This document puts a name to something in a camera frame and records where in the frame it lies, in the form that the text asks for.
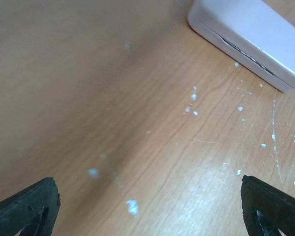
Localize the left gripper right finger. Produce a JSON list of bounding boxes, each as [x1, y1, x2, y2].
[[240, 175, 295, 236]]

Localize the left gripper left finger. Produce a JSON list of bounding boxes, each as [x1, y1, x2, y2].
[[0, 177, 60, 236]]

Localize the pink glasses case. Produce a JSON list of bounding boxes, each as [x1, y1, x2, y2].
[[188, 0, 295, 92]]

